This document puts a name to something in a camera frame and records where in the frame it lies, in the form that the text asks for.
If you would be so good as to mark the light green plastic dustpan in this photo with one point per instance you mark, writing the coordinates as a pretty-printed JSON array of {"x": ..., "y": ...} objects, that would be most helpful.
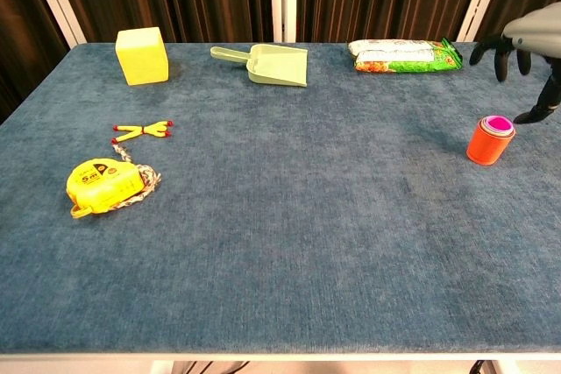
[{"x": 276, "y": 65}]

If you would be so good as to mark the green white snack bag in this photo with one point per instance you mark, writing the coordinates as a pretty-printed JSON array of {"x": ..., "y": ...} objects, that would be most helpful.
[{"x": 403, "y": 58}]

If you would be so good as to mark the large orange-red plastic cup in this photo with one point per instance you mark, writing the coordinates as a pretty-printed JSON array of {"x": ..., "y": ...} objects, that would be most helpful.
[{"x": 484, "y": 150}]

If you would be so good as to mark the white table frame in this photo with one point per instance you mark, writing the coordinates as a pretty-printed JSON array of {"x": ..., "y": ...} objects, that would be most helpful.
[{"x": 280, "y": 356}]

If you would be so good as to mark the yellow cube block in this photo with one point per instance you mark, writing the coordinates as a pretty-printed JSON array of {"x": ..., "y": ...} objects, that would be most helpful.
[{"x": 142, "y": 58}]

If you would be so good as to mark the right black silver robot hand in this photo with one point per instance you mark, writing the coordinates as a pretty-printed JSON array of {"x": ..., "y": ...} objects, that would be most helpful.
[{"x": 541, "y": 32}]

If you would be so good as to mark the blue table cloth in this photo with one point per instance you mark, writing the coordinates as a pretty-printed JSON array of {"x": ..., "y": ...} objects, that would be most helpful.
[{"x": 280, "y": 216}]

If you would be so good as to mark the yellow tape measure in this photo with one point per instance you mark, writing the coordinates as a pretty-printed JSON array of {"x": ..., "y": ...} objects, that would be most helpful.
[{"x": 103, "y": 188}]

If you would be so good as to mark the small pink plastic cup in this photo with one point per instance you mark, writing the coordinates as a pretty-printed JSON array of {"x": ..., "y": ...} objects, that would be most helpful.
[{"x": 499, "y": 123}]

